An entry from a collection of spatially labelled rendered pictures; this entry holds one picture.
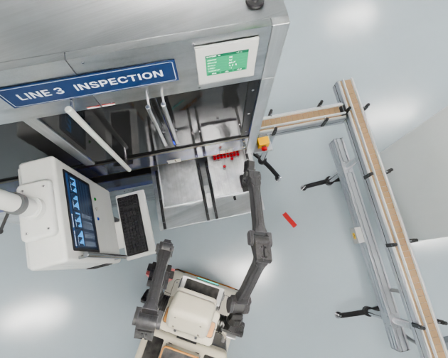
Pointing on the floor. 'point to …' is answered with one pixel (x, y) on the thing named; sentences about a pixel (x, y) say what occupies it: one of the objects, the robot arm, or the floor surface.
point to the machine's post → (279, 25)
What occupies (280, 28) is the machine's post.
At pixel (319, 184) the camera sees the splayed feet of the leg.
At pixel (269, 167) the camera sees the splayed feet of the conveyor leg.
